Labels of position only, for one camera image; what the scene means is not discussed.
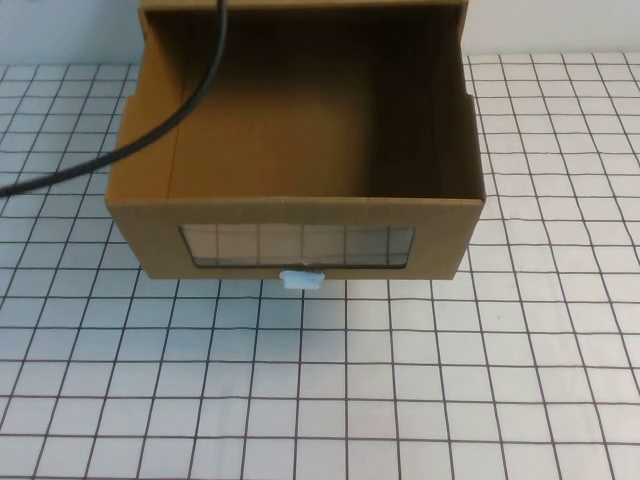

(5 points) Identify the brown cardboard shoe box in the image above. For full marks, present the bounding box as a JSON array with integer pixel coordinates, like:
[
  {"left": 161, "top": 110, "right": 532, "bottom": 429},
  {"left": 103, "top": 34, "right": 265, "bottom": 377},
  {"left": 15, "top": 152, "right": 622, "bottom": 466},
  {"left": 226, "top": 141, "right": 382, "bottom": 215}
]
[{"left": 104, "top": 0, "right": 488, "bottom": 282}]

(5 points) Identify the light blue plastic tab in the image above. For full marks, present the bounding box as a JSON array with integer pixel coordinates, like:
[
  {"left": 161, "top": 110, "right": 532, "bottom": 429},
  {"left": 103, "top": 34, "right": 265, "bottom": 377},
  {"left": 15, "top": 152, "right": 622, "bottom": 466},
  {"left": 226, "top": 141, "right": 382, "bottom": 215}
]
[{"left": 278, "top": 268, "right": 325, "bottom": 291}]

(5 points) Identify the white black-grid tablecloth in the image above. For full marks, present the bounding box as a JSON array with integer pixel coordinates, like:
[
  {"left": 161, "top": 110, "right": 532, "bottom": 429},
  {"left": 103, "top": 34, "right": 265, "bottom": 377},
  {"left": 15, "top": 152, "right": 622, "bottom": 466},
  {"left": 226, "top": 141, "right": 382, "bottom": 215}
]
[{"left": 0, "top": 51, "right": 640, "bottom": 480}]

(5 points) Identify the black cable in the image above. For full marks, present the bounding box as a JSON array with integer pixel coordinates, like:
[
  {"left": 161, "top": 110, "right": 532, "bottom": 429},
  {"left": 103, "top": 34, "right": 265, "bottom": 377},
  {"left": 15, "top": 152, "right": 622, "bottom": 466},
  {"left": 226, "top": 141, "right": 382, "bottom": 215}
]
[{"left": 0, "top": 0, "right": 227, "bottom": 199}]

